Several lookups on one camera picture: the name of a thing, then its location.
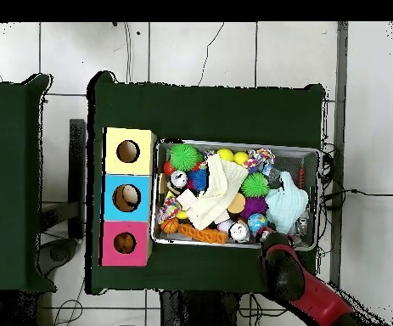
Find clear mesh bin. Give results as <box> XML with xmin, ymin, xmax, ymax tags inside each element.
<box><xmin>150</xmin><ymin>138</ymin><xmax>321</xmax><ymax>251</ymax></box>

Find colourful patterned cloth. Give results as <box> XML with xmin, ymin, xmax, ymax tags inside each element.
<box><xmin>243</xmin><ymin>148</ymin><xmax>276</xmax><ymax>176</ymax></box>

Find orange plastic block tray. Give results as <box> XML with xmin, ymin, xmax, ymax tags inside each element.
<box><xmin>177</xmin><ymin>222</ymin><xmax>229</xmax><ymax>245</ymax></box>

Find purple bumpy ball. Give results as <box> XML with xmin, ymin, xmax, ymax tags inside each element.
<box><xmin>240</xmin><ymin>196</ymin><xmax>269</xmax><ymax>220</ymax></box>

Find yellow ball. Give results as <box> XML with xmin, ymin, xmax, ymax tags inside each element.
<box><xmin>216</xmin><ymin>148</ymin><xmax>235</xmax><ymax>162</ymax></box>

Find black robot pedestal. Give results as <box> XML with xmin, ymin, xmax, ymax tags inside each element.
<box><xmin>160</xmin><ymin>290</ymin><xmax>242</xmax><ymax>326</ymax></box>

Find green spiky toy with eyes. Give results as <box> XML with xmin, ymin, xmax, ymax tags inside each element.
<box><xmin>239</xmin><ymin>171</ymin><xmax>271</xmax><ymax>199</ymax></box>

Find tan plush toy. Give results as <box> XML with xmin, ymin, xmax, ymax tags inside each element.
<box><xmin>113</xmin><ymin>232</ymin><xmax>138</xmax><ymax>255</ymax></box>

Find black power cable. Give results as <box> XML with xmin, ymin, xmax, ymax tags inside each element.
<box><xmin>322</xmin><ymin>188</ymin><xmax>393</xmax><ymax>202</ymax></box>

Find light blue cloth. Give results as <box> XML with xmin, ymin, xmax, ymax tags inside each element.
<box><xmin>264</xmin><ymin>171</ymin><xmax>310</xmax><ymax>235</ymax></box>

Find wooden box with three holes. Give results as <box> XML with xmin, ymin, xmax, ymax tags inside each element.
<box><xmin>99</xmin><ymin>126</ymin><xmax>157</xmax><ymax>267</ymax></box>

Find cream knitted cloth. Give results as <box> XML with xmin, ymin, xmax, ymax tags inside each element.
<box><xmin>186</xmin><ymin>153</ymin><xmax>250</xmax><ymax>231</ymax></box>

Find silver drink can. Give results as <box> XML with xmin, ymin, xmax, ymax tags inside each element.
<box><xmin>168</xmin><ymin>170</ymin><xmax>189</xmax><ymax>194</ymax></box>

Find dark green table cloth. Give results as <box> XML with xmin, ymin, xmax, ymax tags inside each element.
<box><xmin>0</xmin><ymin>73</ymin><xmax>58</xmax><ymax>294</ymax></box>
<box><xmin>85</xmin><ymin>70</ymin><xmax>327</xmax><ymax>301</ymax></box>

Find small globe ball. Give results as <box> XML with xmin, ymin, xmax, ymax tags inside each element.
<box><xmin>247</xmin><ymin>212</ymin><xmax>268</xmax><ymax>235</ymax></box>

